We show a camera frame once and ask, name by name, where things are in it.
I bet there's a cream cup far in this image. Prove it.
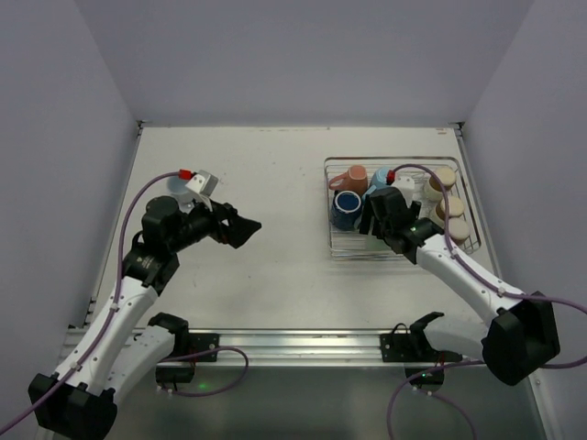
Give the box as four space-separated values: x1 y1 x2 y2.
424 167 457 202

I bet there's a metal wire dish rack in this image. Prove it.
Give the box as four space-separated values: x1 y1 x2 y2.
324 157 482 260

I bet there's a light blue mug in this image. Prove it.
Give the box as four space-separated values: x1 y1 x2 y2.
363 167 395 198

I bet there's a cream cup middle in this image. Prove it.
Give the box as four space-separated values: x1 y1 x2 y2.
430 195 464 225

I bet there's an aluminium front rail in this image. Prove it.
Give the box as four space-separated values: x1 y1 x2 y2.
61 327 487 368

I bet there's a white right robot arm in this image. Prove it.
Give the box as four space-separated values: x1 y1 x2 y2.
366 187 560 386

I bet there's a pale blue footed cup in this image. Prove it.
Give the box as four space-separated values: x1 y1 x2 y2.
166 177 194 204

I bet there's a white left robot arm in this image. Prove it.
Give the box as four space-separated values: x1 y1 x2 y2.
28 196 261 439

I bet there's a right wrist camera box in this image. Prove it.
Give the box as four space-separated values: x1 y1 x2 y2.
393 173 415 205

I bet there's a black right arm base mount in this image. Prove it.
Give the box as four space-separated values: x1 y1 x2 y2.
379 312 463 392

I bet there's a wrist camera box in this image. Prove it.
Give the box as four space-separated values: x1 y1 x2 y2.
393 173 415 205
185 170 218 198

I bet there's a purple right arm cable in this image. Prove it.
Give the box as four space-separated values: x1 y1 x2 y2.
387 164 587 440

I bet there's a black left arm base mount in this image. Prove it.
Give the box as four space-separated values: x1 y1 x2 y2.
148 313 220 391

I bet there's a dark blue mug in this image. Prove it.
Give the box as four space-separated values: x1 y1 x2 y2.
330 191 362 231

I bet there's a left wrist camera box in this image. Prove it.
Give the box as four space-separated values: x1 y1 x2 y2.
185 170 218 198

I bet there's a cream cup near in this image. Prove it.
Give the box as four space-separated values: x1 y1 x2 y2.
448 217 471 246

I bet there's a cream cup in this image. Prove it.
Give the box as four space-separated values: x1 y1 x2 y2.
448 217 471 246
430 195 464 225
424 167 457 202

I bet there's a pink mug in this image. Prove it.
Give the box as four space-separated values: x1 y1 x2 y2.
327 165 369 196

